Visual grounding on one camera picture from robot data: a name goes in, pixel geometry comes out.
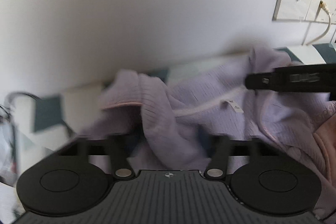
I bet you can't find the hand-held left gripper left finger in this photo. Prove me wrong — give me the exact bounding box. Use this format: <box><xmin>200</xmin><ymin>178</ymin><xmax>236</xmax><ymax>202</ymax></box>
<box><xmin>56</xmin><ymin>135</ymin><xmax>133</xmax><ymax>180</ymax></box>

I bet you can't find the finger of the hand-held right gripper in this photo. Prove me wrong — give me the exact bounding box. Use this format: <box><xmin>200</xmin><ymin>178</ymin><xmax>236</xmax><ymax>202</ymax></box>
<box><xmin>245</xmin><ymin>69</ymin><xmax>277</xmax><ymax>91</ymax></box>

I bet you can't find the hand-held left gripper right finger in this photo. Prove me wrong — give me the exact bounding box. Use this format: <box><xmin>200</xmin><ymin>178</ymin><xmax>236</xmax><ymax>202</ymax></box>
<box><xmin>206</xmin><ymin>135</ymin><xmax>280</xmax><ymax>181</ymax></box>

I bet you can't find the lilac ribbed knit garment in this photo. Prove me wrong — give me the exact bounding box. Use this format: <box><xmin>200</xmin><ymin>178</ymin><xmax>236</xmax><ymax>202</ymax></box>
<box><xmin>79</xmin><ymin>46</ymin><xmax>336</xmax><ymax>220</ymax></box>

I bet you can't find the clear plastic box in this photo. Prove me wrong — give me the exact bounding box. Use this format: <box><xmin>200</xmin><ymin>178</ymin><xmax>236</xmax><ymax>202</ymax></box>
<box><xmin>0</xmin><ymin>109</ymin><xmax>19</xmax><ymax>184</ymax></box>

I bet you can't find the white cable with plug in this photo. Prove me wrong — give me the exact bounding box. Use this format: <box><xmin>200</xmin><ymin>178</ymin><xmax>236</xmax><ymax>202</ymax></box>
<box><xmin>302</xmin><ymin>1</ymin><xmax>333</xmax><ymax>46</ymax></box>

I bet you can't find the black cable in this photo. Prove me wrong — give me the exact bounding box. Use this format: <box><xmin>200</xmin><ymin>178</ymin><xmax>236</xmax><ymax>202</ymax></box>
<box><xmin>0</xmin><ymin>92</ymin><xmax>40</xmax><ymax>119</ymax></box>

